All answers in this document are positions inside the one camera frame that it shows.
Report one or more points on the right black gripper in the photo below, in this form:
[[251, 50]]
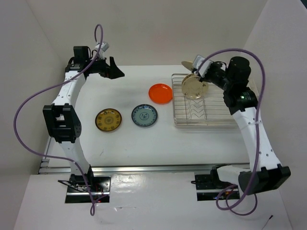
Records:
[[205, 78]]

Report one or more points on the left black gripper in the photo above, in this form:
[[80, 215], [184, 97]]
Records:
[[112, 72]]

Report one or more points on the cream plate with dark blotch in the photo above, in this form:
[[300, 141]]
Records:
[[188, 65]]

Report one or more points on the cream floral plate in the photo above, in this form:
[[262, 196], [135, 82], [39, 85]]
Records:
[[192, 88]]

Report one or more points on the orange plate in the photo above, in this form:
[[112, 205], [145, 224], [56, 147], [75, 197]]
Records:
[[160, 93]]

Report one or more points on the yellow patterned plate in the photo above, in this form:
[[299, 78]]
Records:
[[108, 120]]

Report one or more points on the blue white patterned plate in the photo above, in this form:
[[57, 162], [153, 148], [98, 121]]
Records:
[[144, 115]]

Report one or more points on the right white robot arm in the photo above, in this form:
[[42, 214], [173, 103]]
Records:
[[266, 171]]

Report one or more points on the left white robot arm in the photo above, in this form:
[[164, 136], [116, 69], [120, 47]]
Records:
[[61, 118]]

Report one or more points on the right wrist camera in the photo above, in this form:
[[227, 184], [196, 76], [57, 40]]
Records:
[[200, 66]]

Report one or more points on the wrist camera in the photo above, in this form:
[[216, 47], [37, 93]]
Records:
[[102, 48], [200, 66]]

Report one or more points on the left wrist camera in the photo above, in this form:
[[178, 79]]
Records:
[[102, 48]]

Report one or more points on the wire dish rack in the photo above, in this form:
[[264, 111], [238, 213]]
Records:
[[208, 110]]

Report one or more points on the aluminium rail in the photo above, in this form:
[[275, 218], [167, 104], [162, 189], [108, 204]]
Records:
[[194, 168]]

